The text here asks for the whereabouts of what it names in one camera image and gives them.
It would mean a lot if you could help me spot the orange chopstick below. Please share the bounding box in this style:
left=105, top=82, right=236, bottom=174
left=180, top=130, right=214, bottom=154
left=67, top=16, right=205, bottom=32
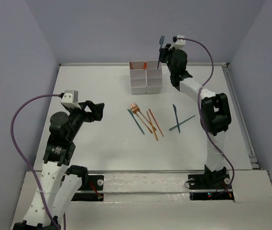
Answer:
left=149, top=108, right=164, bottom=137
left=146, top=111, right=158, bottom=141

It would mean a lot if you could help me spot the right white divided container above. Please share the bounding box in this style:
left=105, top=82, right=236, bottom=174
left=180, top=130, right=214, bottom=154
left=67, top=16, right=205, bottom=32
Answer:
left=146, top=60, right=163, bottom=94

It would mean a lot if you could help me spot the white divided container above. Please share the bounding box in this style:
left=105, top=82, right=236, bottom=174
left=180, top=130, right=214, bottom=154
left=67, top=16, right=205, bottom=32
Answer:
left=146, top=60, right=163, bottom=94
left=130, top=61, right=147, bottom=95

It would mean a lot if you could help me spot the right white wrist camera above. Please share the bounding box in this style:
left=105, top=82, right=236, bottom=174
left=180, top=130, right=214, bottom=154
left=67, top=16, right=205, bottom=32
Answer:
left=169, top=35, right=186, bottom=50

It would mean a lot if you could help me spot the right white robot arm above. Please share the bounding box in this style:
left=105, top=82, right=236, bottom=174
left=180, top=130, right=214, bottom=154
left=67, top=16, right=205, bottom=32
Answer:
left=158, top=44, right=233, bottom=190

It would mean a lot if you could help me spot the left white divided container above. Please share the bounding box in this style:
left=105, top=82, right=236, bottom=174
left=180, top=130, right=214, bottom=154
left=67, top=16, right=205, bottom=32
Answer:
left=130, top=61, right=147, bottom=95

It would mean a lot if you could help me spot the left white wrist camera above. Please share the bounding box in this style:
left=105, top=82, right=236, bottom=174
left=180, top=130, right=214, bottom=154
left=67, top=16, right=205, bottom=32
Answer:
left=60, top=90, right=81, bottom=109

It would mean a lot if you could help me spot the teal chopstick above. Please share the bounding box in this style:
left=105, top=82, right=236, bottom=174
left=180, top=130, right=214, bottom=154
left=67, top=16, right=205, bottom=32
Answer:
left=169, top=115, right=196, bottom=131

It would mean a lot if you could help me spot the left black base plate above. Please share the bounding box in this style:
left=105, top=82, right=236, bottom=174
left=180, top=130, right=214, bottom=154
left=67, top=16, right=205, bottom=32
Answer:
left=72, top=174, right=104, bottom=202

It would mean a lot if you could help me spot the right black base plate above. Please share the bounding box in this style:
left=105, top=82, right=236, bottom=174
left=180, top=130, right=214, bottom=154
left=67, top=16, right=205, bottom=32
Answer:
left=184, top=174, right=235, bottom=201

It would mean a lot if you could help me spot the blue-green plastic knife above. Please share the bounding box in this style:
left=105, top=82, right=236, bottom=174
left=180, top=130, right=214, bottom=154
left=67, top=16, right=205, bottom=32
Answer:
left=173, top=104, right=180, bottom=133

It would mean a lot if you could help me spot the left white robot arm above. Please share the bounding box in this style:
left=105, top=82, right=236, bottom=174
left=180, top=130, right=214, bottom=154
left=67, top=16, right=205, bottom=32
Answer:
left=13, top=101, right=105, bottom=230

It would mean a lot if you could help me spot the teal plastic knife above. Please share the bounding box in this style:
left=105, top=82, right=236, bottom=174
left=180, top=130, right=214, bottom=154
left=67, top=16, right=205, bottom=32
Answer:
left=127, top=109, right=145, bottom=135

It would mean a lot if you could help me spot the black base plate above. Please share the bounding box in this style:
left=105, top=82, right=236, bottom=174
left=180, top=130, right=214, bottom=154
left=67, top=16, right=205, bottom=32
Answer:
left=184, top=174, right=235, bottom=201
left=72, top=174, right=104, bottom=202

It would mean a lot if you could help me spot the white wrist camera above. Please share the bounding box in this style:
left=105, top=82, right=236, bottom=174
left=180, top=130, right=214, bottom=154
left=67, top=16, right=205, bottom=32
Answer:
left=60, top=90, right=81, bottom=109
left=169, top=35, right=186, bottom=50

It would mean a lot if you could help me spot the blue plastic fork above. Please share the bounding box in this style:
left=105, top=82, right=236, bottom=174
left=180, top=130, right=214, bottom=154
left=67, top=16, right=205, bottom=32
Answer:
left=157, top=35, right=165, bottom=69

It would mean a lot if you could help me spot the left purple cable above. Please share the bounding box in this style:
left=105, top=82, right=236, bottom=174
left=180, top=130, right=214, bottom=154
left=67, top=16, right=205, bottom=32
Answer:
left=10, top=94, right=67, bottom=230

